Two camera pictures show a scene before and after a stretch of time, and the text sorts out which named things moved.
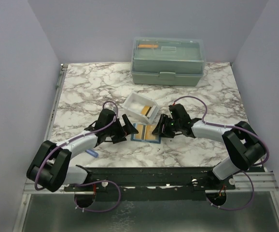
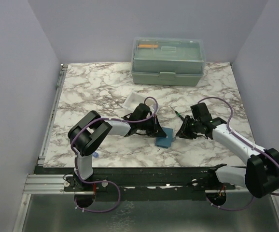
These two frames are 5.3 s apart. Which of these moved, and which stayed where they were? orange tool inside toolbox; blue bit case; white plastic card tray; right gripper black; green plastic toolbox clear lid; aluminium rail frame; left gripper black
Moved: right gripper black; left gripper black; blue bit case
Stayed: aluminium rail frame; green plastic toolbox clear lid; orange tool inside toolbox; white plastic card tray
